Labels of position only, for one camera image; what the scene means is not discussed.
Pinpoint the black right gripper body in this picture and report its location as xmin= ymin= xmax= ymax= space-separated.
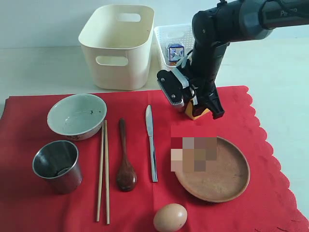
xmin=188 ymin=41 xmax=229 ymax=103

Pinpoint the yellow cheese wedge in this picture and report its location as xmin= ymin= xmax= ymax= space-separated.
xmin=185 ymin=101 xmax=210 ymax=120

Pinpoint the blue white milk carton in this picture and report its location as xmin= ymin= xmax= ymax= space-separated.
xmin=166 ymin=43 xmax=185 ymax=62

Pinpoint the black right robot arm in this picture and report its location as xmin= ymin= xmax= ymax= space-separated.
xmin=189 ymin=0 xmax=309 ymax=119

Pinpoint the white perforated plastic basket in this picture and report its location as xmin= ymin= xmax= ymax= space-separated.
xmin=154 ymin=23 xmax=195 ymax=71

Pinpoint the silver table knife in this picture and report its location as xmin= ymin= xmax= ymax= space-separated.
xmin=145 ymin=105 xmax=158 ymax=183

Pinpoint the brown wooden plate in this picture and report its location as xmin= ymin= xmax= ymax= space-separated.
xmin=171 ymin=136 xmax=250 ymax=203

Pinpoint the cream plastic storage bin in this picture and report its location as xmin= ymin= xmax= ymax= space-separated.
xmin=78 ymin=4 xmax=155 ymax=90

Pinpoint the dark wooden spoon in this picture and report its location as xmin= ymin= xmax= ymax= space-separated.
xmin=116 ymin=118 xmax=137 ymax=192

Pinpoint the red tablecloth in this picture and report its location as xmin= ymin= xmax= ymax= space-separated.
xmin=0 ymin=86 xmax=309 ymax=232

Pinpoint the brown egg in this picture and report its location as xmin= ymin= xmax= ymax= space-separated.
xmin=153 ymin=203 xmax=188 ymax=232

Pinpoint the right wooden chopstick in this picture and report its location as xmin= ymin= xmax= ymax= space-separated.
xmin=103 ymin=120 xmax=110 ymax=225

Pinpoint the wooden chopstick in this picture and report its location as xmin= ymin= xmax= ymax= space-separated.
xmin=96 ymin=123 xmax=104 ymax=222
xmin=103 ymin=120 xmax=110 ymax=225

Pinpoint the white ceramic bowl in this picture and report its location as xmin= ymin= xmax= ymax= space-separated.
xmin=47 ymin=94 xmax=107 ymax=141

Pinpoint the left wooden chopstick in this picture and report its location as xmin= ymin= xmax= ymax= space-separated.
xmin=96 ymin=123 xmax=104 ymax=222

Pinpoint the stainless steel cup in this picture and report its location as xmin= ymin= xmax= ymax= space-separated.
xmin=32 ymin=140 xmax=83 ymax=194

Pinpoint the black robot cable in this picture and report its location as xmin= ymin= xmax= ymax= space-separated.
xmin=176 ymin=50 xmax=198 ymax=107

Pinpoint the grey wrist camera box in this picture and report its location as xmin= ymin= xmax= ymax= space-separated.
xmin=157 ymin=68 xmax=191 ymax=112

